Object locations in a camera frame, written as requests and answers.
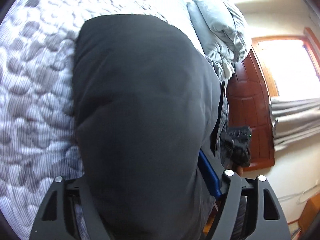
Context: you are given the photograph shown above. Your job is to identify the black pants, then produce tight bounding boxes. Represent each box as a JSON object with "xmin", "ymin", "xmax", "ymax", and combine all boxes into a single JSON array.
[{"xmin": 72, "ymin": 15, "xmax": 221, "ymax": 239}]

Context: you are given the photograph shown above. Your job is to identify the brown wooden headboard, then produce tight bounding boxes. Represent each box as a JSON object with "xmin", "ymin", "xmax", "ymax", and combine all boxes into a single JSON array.
[{"xmin": 226, "ymin": 50, "xmax": 275, "ymax": 171}]

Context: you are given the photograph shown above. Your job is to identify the grey curtain by headboard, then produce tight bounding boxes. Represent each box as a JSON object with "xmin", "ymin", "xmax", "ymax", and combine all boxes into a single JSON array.
[{"xmin": 270, "ymin": 96, "xmax": 319, "ymax": 151}]

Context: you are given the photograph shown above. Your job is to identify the small wooden framed window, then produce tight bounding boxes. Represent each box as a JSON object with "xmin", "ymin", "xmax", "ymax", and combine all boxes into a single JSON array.
[{"xmin": 252, "ymin": 27, "xmax": 319, "ymax": 100}]

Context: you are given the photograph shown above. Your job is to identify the folded grey blue comforter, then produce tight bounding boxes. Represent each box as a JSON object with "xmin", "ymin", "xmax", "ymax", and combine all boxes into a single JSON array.
[{"xmin": 187, "ymin": 0, "xmax": 252, "ymax": 80}]

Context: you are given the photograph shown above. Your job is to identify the grey quilted bed mattress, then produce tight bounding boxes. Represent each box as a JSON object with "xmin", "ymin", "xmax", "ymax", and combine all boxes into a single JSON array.
[{"xmin": 0, "ymin": 0, "xmax": 231, "ymax": 240}]

